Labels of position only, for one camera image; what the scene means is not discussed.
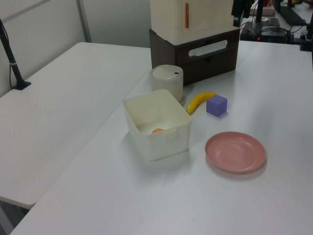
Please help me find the black upright pole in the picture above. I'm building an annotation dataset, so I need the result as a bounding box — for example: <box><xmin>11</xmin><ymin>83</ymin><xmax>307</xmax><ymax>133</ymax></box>
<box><xmin>254</xmin><ymin>0</ymin><xmax>265</xmax><ymax>24</ymax></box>

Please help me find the cream open storage box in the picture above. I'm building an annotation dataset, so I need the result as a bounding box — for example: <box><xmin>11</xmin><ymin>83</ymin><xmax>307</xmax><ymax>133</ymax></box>
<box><xmin>122</xmin><ymin>89</ymin><xmax>192</xmax><ymax>162</ymax></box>

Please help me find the black table clamp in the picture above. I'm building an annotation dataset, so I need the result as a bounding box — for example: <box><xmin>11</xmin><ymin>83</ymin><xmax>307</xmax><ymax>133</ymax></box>
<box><xmin>299</xmin><ymin>21</ymin><xmax>313</xmax><ymax>52</ymax></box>

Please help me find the purple foam cube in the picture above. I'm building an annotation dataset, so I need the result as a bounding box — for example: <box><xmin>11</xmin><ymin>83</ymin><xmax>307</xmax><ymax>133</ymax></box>
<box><xmin>206</xmin><ymin>94</ymin><xmax>228</xmax><ymax>118</ymax></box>

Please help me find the yellow toy banana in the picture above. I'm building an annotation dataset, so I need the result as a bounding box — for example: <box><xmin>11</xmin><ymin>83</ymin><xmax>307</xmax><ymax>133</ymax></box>
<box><xmin>186</xmin><ymin>91</ymin><xmax>217</xmax><ymax>115</ymax></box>

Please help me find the dark hanging object white band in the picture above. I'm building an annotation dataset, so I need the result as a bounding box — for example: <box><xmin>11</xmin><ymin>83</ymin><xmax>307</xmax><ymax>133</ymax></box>
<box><xmin>231</xmin><ymin>0</ymin><xmax>250</xmax><ymax>27</ymax></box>

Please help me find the dark brown drawer unit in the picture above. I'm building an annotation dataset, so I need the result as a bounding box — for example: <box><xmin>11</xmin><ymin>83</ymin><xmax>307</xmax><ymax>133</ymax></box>
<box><xmin>149</xmin><ymin>27</ymin><xmax>241</xmax><ymax>86</ymax></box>

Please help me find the pink round plate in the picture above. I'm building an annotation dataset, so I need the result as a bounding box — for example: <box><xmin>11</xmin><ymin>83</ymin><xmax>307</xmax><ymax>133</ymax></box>
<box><xmin>204</xmin><ymin>131</ymin><xmax>267</xmax><ymax>174</ymax></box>

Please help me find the black camera pole with clamp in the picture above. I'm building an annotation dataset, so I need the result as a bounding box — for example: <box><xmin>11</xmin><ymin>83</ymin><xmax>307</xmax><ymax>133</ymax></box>
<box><xmin>0</xmin><ymin>18</ymin><xmax>32</xmax><ymax>90</ymax></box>

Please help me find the cream lidded mini bin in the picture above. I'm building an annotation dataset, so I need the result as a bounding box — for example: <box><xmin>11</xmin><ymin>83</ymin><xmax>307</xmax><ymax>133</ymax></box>
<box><xmin>150</xmin><ymin>64</ymin><xmax>184</xmax><ymax>103</ymax></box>

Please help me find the black electronics box red light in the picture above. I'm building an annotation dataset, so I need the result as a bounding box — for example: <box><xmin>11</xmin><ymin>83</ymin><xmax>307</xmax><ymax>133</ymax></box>
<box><xmin>240</xmin><ymin>22</ymin><xmax>292</xmax><ymax>43</ymax></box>

